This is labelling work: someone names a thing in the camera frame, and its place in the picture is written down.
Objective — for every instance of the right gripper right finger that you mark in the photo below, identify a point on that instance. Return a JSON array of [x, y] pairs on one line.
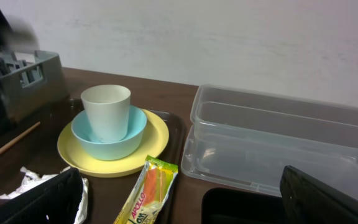
[[307, 200]]

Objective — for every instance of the grey dishwasher rack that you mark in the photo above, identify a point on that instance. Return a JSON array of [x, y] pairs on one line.
[[26, 86]]

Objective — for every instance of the wooden chopstick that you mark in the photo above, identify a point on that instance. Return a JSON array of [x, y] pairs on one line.
[[18, 138]]

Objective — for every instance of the clear plastic container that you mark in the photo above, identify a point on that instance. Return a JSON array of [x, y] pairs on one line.
[[245, 139]]

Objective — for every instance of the black tray bin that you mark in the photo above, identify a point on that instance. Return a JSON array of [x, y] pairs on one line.
[[228, 206]]

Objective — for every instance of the crumpled white tissue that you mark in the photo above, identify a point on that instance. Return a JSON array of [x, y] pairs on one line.
[[32, 179]]

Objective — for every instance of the yellow green snack wrapper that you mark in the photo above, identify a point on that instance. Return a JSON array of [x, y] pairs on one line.
[[149, 194]]

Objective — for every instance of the yellow plate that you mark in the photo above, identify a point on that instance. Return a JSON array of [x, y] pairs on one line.
[[154, 140]]

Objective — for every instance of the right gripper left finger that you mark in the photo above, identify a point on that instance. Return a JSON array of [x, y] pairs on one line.
[[54, 201]]

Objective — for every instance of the light blue bowl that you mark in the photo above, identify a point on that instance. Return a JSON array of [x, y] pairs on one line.
[[81, 129]]

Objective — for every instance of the white cup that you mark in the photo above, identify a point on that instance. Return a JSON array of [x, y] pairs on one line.
[[107, 108]]

